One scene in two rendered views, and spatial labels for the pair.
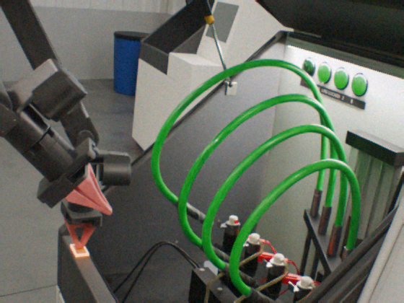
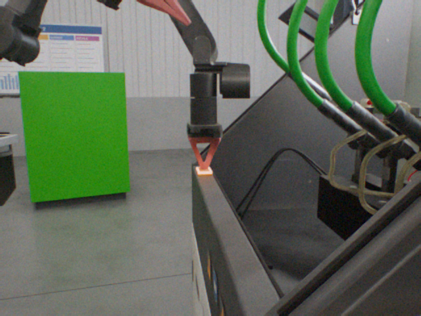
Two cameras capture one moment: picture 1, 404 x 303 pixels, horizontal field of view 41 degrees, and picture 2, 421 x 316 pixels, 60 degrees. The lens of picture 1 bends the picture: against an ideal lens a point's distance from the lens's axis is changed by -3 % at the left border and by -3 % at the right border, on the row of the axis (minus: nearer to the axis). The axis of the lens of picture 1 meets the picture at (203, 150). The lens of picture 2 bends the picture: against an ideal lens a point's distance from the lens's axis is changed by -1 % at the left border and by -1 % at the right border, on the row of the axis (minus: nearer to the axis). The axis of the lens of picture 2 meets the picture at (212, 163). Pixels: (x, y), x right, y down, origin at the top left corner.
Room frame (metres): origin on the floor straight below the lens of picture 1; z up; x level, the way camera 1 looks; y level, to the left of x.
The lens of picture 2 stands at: (0.35, -0.06, 1.13)
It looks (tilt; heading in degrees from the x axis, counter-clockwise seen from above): 11 degrees down; 22
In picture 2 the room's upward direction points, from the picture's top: straight up
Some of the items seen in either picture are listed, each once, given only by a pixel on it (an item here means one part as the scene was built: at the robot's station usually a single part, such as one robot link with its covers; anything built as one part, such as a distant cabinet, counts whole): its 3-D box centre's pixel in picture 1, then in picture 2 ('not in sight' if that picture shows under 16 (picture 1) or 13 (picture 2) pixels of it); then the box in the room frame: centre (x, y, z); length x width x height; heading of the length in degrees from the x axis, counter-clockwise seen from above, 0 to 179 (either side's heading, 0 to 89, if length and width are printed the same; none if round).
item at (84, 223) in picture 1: (78, 226); (203, 147); (1.08, 0.25, 1.01); 0.07 x 0.07 x 0.09; 29
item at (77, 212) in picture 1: (81, 199); (203, 114); (1.07, 0.24, 1.08); 0.10 x 0.07 x 0.07; 29
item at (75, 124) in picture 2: not in sight; (75, 135); (3.42, 2.73, 0.65); 0.95 x 0.86 x 1.30; 136
